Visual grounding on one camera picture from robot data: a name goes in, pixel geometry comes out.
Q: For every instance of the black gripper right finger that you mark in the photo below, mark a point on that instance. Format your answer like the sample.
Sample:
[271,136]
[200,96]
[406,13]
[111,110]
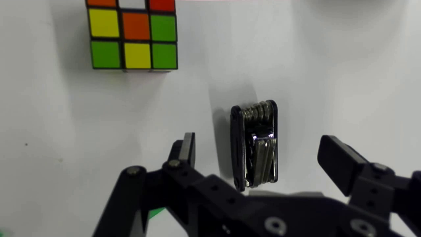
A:
[371,188]

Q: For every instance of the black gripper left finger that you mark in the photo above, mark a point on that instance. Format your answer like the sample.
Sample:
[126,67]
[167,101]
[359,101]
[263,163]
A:
[138,193]

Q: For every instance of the black folding multi-tool stapler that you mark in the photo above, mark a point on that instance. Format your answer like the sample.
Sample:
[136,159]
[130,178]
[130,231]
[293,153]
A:
[254,144]

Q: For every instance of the green cube block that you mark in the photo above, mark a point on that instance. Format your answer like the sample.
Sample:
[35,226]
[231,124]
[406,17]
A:
[155,213]

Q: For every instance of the multicoloured Rubik's cube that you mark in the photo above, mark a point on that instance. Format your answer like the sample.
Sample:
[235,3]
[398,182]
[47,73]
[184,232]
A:
[132,35]

